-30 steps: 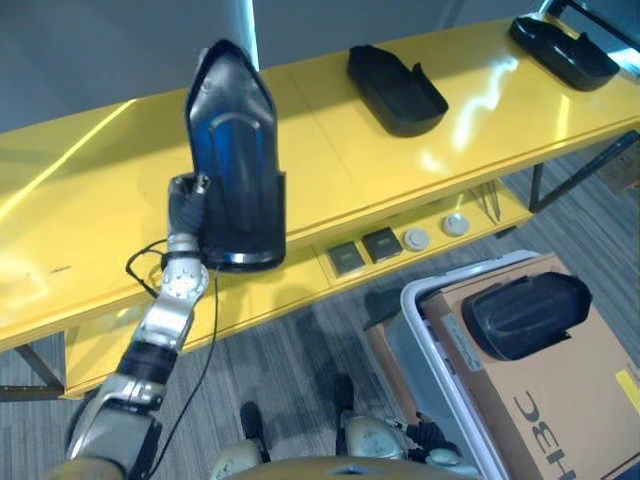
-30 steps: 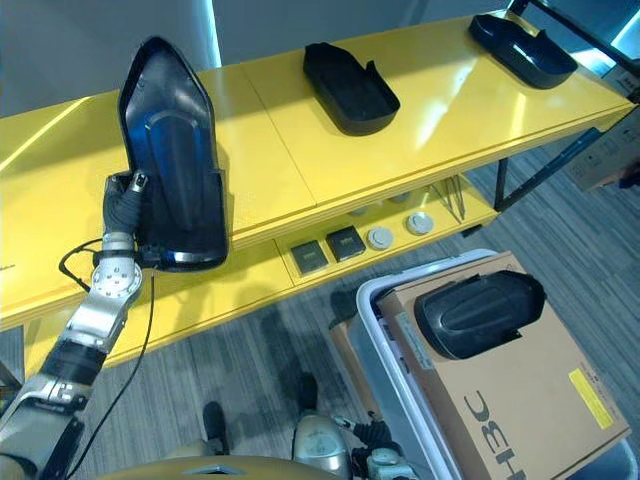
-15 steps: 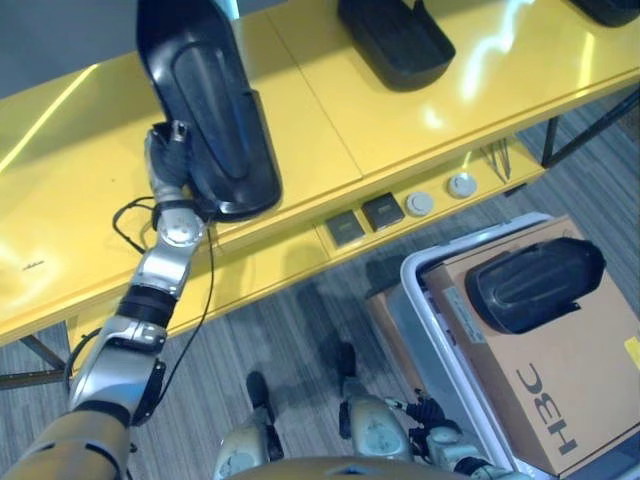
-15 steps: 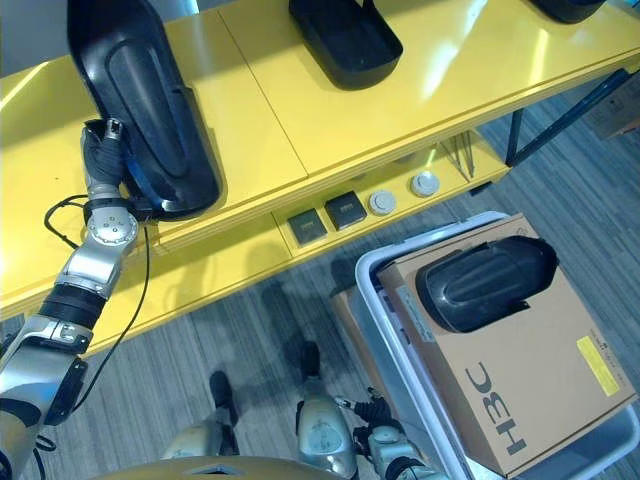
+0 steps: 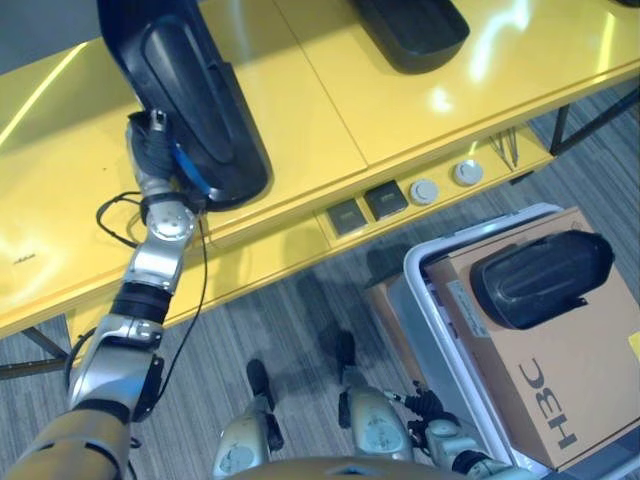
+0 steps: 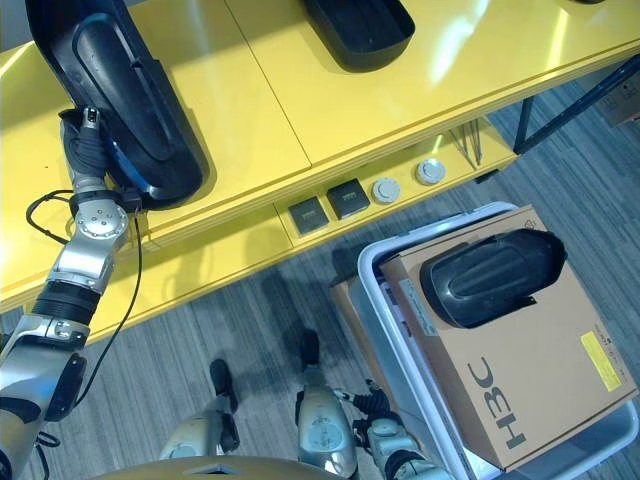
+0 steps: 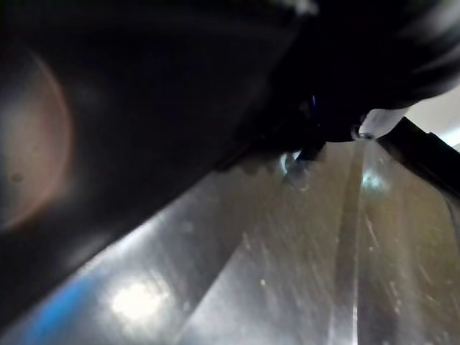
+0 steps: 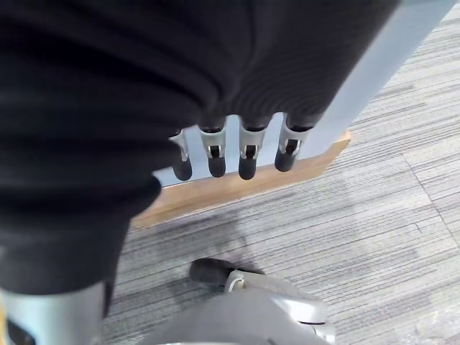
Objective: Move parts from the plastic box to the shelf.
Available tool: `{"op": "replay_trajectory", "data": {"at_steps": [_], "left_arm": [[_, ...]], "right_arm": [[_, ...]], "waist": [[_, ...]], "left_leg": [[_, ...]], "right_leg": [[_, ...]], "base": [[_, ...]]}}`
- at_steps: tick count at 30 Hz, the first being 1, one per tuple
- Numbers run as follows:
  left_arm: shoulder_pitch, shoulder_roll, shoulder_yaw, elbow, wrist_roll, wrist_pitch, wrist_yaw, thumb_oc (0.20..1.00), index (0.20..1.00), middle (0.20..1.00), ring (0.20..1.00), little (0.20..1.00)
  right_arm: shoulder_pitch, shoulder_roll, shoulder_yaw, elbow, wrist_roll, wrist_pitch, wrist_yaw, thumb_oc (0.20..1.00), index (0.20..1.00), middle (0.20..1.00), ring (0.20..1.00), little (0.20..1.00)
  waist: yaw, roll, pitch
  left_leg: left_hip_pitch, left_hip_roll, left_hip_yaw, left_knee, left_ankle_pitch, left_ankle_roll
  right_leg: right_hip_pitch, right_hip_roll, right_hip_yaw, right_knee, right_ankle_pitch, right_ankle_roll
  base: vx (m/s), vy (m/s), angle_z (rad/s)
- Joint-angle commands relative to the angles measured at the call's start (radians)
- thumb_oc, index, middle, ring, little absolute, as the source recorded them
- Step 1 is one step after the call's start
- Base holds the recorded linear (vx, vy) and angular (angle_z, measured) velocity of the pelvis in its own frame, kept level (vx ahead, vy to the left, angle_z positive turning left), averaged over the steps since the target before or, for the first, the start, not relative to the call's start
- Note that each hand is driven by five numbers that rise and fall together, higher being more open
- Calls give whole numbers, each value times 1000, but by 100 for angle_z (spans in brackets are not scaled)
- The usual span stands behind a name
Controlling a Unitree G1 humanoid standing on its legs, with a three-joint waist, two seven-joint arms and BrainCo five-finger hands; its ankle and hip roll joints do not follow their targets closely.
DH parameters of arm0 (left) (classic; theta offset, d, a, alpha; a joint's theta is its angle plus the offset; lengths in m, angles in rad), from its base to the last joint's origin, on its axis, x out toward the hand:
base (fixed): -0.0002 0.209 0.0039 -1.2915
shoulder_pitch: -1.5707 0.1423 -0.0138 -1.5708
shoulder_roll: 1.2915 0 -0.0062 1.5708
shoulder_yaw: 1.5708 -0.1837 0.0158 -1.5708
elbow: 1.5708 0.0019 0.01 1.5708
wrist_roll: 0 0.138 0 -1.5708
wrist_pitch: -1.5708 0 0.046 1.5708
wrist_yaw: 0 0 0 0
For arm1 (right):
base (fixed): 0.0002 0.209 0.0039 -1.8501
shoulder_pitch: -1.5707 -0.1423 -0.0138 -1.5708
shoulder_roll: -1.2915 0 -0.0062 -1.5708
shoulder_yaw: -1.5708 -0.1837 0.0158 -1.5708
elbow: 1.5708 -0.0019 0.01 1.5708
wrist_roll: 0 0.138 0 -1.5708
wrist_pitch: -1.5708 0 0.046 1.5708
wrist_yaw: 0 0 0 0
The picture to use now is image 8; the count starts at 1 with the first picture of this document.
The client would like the silver robot leg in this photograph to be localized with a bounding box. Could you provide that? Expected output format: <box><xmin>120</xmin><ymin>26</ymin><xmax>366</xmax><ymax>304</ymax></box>
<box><xmin>140</xmin><ymin>270</ymin><xmax>337</xmax><ymax>345</ymax></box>

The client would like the wooden skirting board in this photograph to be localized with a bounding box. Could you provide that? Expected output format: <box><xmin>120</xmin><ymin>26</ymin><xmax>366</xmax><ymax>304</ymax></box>
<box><xmin>129</xmin><ymin>129</ymin><xmax>352</xmax><ymax>229</ymax></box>

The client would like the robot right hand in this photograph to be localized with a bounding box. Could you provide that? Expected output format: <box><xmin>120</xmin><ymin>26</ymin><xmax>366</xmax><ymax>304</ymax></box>
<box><xmin>0</xmin><ymin>0</ymin><xmax>403</xmax><ymax>345</ymax></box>

